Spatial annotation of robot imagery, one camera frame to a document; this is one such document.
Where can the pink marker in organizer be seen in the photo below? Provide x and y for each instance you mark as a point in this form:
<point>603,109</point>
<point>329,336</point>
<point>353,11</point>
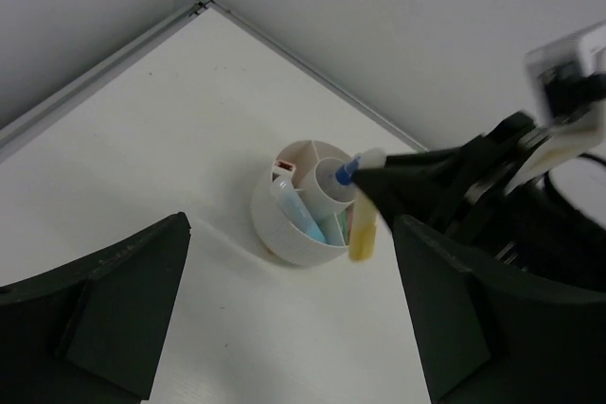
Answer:
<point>351,222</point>

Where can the yellow highlighter marker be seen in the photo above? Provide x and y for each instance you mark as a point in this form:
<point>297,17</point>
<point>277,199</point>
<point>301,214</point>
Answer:
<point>363,233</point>

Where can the aluminium table edge rail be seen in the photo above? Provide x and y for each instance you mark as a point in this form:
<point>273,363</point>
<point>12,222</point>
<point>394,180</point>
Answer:
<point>208,71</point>

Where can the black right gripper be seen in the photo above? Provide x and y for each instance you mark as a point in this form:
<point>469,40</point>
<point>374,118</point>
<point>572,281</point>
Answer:
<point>468,194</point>

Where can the green highlighter marker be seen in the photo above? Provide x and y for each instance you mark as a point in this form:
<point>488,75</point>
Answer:
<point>332,230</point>

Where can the blue highlighter marker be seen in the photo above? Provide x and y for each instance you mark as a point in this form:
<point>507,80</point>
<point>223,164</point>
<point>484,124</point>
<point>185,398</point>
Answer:
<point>294,209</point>

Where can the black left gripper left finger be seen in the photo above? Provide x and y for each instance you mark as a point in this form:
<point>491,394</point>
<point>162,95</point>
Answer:
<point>93,329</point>

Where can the clear blue-capped glue bottle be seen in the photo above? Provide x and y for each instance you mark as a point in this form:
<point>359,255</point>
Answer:
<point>343,174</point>

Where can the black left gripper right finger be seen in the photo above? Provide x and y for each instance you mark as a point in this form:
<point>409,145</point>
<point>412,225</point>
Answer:
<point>490,333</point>

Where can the white round divided organizer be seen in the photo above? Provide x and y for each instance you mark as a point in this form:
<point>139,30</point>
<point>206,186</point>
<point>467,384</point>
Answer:
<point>316,162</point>

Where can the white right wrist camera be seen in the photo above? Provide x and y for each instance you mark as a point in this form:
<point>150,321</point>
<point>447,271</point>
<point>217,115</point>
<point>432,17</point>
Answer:
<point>568,78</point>

